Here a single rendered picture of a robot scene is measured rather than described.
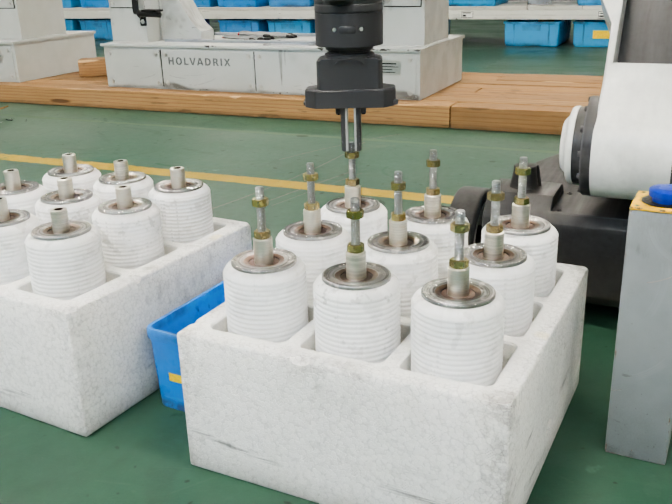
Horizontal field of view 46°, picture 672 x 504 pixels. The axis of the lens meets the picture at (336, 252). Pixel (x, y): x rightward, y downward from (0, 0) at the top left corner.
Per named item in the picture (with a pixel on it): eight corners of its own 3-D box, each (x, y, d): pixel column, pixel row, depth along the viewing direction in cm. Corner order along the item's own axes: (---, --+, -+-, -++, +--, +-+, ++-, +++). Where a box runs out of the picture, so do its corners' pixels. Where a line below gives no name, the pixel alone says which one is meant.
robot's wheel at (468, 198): (470, 274, 153) (473, 173, 146) (496, 277, 151) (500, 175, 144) (438, 315, 136) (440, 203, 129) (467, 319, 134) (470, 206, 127)
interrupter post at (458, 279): (450, 290, 83) (451, 261, 82) (472, 293, 82) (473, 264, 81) (443, 299, 81) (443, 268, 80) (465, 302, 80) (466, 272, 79)
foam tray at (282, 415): (334, 335, 130) (330, 231, 123) (578, 384, 113) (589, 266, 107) (189, 465, 97) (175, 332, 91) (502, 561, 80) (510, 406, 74)
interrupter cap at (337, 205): (324, 202, 115) (323, 197, 114) (376, 199, 115) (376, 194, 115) (328, 217, 108) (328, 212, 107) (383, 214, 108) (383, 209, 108)
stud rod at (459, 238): (456, 278, 82) (458, 208, 79) (465, 280, 81) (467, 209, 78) (451, 281, 81) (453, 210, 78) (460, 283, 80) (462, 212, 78)
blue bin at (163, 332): (268, 322, 135) (264, 256, 131) (325, 334, 130) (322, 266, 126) (151, 405, 111) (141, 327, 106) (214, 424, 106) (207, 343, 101)
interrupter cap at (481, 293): (435, 278, 86) (435, 272, 86) (503, 288, 83) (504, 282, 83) (410, 304, 80) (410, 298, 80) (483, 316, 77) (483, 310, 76)
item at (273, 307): (304, 422, 93) (297, 278, 87) (224, 418, 94) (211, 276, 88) (317, 381, 102) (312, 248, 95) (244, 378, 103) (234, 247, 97)
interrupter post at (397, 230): (395, 250, 95) (395, 223, 94) (384, 244, 97) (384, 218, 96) (412, 246, 96) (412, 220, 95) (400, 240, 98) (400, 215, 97)
